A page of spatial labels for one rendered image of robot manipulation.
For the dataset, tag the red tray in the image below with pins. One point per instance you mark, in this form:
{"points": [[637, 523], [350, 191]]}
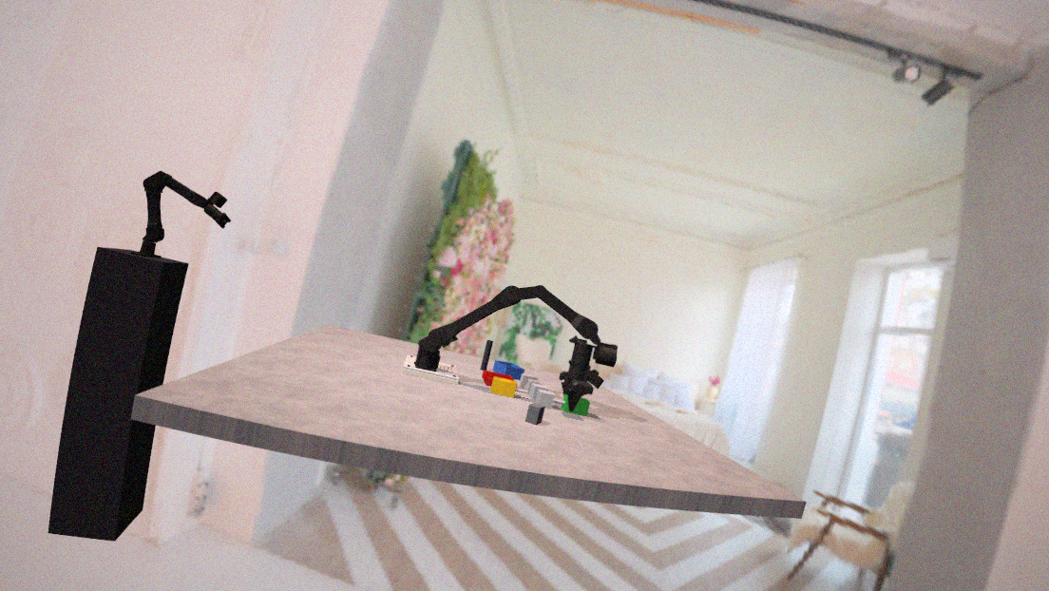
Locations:
{"points": [[488, 377]]}

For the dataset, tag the yellow block with grey metal pin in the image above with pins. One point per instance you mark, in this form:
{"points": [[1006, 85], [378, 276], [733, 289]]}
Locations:
{"points": [[504, 386]]}

